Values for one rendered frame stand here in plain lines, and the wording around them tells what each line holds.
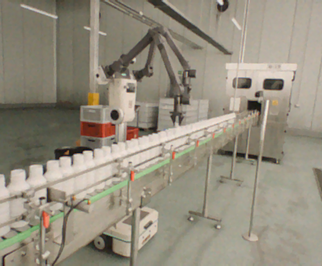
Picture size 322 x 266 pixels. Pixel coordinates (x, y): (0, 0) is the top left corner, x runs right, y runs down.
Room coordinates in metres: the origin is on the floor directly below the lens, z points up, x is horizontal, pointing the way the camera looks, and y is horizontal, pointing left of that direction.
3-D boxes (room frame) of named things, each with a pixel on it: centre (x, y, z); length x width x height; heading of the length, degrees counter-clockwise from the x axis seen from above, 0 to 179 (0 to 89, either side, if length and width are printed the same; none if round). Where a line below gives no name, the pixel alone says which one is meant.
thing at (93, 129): (4.15, 0.95, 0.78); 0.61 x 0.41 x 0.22; 161
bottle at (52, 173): (0.85, 0.36, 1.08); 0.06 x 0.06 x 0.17
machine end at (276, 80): (6.47, -2.31, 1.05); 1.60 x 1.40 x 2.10; 155
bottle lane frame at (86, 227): (2.73, -0.53, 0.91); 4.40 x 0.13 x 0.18; 155
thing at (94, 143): (4.14, 0.95, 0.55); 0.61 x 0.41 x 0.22; 162
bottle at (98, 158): (1.06, 0.25, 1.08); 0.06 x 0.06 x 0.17
